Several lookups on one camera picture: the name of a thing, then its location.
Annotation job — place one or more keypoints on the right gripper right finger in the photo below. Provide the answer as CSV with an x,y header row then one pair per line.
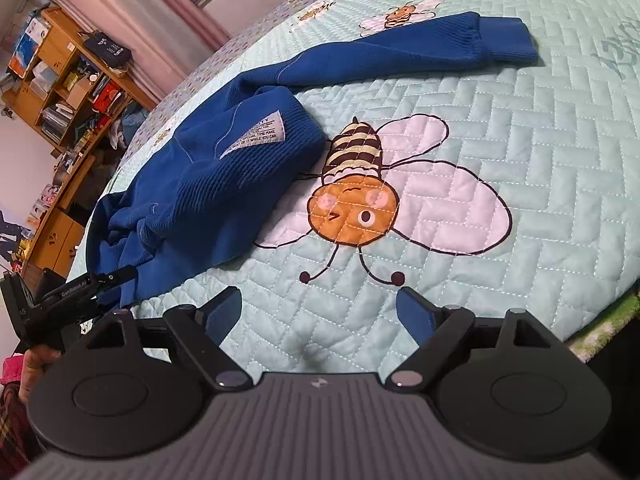
x,y
439,333

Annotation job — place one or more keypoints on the wooden bookshelf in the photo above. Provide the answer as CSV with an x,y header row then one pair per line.
x,y
64,92

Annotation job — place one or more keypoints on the red plaid sleeve forearm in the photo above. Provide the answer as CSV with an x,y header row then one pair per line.
x,y
19,446

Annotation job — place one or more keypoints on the wooden desk with drawers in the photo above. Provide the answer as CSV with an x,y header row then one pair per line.
x,y
54,245

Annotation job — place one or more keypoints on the blue knit sweater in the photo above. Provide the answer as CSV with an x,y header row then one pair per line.
x,y
201,200

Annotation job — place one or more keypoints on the person left hand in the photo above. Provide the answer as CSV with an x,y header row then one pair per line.
x,y
36,362

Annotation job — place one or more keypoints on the bee pattern quilted bedspread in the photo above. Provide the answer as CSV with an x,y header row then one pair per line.
x,y
558,141

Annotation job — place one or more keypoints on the pink curtain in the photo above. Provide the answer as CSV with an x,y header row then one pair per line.
x,y
168,38

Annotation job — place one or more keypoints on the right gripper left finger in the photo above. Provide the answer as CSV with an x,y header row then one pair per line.
x,y
198,334

